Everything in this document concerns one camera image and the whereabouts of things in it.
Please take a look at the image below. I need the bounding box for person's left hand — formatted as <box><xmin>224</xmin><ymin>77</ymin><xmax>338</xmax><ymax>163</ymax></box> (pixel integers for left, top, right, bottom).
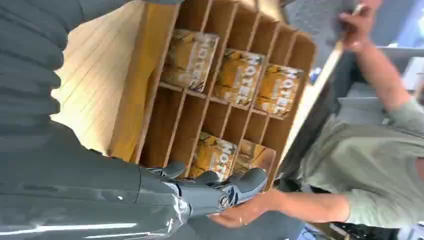
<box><xmin>337</xmin><ymin>0</ymin><xmax>383</xmax><ymax>53</ymax></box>

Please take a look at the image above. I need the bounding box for person's right hand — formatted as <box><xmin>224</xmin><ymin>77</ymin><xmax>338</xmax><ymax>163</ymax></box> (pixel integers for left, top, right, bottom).
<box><xmin>208</xmin><ymin>189</ymin><xmax>288</xmax><ymax>229</ymax></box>

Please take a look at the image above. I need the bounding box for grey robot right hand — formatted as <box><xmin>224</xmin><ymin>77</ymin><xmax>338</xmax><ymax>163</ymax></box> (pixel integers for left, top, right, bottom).
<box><xmin>0</xmin><ymin>119</ymin><xmax>269</xmax><ymax>240</ymax></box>

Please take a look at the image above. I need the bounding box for grey background shelf bar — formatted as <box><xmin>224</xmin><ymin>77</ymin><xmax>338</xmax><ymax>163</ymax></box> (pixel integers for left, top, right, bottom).
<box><xmin>377</xmin><ymin>46</ymin><xmax>424</xmax><ymax>59</ymax></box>

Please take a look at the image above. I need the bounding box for yellow hotel print card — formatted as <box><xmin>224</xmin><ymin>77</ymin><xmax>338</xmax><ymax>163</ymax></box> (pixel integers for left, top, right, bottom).
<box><xmin>160</xmin><ymin>28</ymin><xmax>220</xmax><ymax>94</ymax></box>
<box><xmin>212</xmin><ymin>48</ymin><xmax>266</xmax><ymax>108</ymax></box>
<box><xmin>232</xmin><ymin>139</ymin><xmax>277</xmax><ymax>176</ymax></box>
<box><xmin>188</xmin><ymin>132</ymin><xmax>239</xmax><ymax>181</ymax></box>
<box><xmin>254</xmin><ymin>63</ymin><xmax>305</xmax><ymax>117</ymax></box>

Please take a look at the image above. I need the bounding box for wooden compartment card box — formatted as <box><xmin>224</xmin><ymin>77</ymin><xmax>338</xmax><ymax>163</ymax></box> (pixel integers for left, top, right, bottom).
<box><xmin>108</xmin><ymin>0</ymin><xmax>320</xmax><ymax>194</ymax></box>

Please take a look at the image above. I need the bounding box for person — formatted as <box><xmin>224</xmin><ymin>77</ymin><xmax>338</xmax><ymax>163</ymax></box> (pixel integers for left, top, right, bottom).
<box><xmin>276</xmin><ymin>52</ymin><xmax>424</xmax><ymax>240</ymax></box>

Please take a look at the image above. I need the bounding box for robot right arm ribbed sleeve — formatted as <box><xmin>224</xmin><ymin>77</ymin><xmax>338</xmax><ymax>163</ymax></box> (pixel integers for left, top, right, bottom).
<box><xmin>0</xmin><ymin>0</ymin><xmax>133</xmax><ymax>140</ymax></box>

